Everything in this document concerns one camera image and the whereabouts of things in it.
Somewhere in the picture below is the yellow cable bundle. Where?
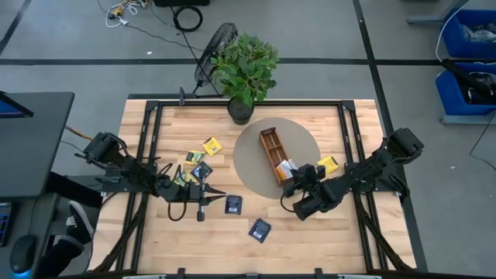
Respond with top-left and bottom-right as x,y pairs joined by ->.
64,124 -> 94,141

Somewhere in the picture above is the black tripod bar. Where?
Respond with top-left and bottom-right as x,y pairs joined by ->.
441,57 -> 490,98

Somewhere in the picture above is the black aluminium table frame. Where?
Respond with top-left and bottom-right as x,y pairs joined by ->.
88,99 -> 415,279

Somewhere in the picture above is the round grey mat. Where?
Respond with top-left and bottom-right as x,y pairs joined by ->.
232,117 -> 322,200

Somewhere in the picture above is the yellow tea packet blue print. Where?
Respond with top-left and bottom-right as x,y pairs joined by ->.
316,155 -> 340,175

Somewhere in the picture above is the green potted plant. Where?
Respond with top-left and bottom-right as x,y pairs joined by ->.
208,33 -> 281,126

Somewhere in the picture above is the dark blue tea packet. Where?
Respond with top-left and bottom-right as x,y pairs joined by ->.
224,194 -> 243,215
248,218 -> 273,244

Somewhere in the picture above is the black green tea packet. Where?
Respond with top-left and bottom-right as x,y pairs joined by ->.
191,161 -> 214,182

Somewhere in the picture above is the white cable bundle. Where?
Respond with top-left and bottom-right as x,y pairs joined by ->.
104,0 -> 148,29

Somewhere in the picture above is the wooden tea organizer box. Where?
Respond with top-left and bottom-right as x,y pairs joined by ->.
259,126 -> 298,187

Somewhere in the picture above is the yellow green tea packet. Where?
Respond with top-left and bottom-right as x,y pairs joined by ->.
184,150 -> 206,165

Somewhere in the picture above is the person's leg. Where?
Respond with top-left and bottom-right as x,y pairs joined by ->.
34,236 -> 84,278

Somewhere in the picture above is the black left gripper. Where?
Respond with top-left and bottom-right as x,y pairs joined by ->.
157,166 -> 227,222

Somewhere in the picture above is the coiled black cable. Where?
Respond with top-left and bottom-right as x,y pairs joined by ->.
172,4 -> 204,33

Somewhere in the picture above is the person's shoe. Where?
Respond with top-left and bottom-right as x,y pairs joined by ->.
64,200 -> 95,245

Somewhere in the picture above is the black desk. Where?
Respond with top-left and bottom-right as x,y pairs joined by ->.
0,91 -> 75,279

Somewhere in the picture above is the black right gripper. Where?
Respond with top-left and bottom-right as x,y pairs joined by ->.
284,164 -> 340,222

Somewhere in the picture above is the black standing fan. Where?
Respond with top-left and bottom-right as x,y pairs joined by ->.
193,22 -> 239,98

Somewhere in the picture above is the black computer mouse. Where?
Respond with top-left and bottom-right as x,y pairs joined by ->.
9,234 -> 38,275

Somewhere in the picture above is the yellow tea packet black label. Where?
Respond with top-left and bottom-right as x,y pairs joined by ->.
201,136 -> 224,157

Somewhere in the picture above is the black keyboard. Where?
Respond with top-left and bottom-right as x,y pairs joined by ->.
0,203 -> 12,248

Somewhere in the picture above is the black floor box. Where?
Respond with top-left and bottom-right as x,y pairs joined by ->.
153,0 -> 211,8

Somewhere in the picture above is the desk monitor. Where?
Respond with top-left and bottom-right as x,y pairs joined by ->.
0,91 -> 35,119

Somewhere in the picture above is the blue storage bin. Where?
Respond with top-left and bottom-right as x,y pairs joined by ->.
435,64 -> 496,117
441,8 -> 496,59

